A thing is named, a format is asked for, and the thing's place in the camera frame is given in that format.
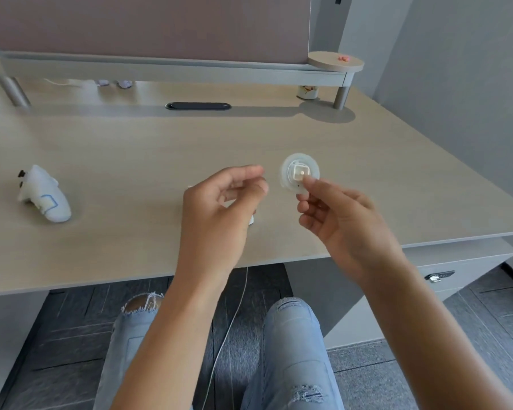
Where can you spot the person's left hand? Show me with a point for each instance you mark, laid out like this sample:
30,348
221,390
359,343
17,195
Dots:
209,226

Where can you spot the person's right hand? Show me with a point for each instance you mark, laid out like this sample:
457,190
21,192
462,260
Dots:
355,230

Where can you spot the person's left thumb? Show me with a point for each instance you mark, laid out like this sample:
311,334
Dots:
250,195

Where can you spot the person's right thumb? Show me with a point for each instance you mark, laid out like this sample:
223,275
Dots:
318,185

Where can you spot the translucent white round plastic disc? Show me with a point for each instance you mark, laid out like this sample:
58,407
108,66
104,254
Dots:
293,168

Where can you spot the person's right forearm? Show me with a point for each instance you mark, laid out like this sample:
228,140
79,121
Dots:
431,337

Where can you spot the person's left forearm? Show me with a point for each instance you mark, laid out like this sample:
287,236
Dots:
171,337

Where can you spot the small white box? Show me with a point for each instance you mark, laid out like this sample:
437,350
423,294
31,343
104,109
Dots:
252,219

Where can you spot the small white printed cup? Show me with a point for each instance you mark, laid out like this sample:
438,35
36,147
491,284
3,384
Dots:
307,92

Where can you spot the round wooden shelf plate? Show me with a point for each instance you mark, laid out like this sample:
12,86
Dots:
335,61

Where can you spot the metal drawer lock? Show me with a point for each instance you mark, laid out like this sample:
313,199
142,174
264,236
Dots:
439,277

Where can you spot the grey drawer cabinet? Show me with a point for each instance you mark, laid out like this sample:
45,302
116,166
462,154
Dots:
453,260

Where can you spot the small purple white object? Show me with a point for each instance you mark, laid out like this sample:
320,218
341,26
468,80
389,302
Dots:
124,84
102,83

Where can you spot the person's right leg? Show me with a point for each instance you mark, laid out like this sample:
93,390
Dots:
290,358

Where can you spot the person's leg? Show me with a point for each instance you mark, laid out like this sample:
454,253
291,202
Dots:
290,358
124,337

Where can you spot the person's left leg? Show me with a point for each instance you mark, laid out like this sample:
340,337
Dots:
124,337

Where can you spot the mauve desk partition panel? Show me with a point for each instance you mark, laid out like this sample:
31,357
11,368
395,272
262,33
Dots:
154,25

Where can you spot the white plush toy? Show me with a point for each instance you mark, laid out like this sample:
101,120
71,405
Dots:
45,194

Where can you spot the grey metal shelf frame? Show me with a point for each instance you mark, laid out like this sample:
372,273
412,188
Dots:
154,68

